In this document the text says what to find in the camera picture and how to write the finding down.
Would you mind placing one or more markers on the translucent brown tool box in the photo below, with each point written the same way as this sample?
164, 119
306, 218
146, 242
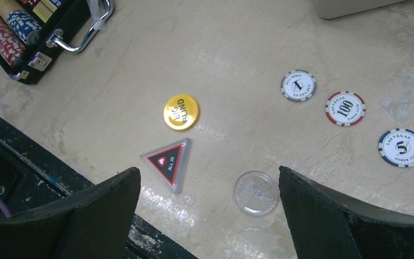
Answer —
329, 9

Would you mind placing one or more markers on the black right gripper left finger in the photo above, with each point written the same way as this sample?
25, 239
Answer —
92, 223

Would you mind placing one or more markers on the blue poker chip 5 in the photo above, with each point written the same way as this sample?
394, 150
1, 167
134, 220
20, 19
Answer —
396, 147

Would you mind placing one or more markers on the silver case handle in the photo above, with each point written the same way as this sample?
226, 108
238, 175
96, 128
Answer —
76, 23

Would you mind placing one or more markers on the yellow big blind button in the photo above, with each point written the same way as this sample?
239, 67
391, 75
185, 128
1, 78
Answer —
181, 112

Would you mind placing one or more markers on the triangular all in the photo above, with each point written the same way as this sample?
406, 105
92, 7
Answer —
168, 163

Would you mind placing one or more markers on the blue playing card deck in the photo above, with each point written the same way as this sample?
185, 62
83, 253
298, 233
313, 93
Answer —
44, 9

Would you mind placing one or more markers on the yellow blue chip row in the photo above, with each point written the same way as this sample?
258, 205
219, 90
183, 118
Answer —
20, 21

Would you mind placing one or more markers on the red white chip row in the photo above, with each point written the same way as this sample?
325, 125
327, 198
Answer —
11, 47

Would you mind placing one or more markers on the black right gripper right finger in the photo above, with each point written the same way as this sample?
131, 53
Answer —
325, 223

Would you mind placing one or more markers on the clear dealer button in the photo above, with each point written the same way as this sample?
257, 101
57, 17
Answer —
255, 193

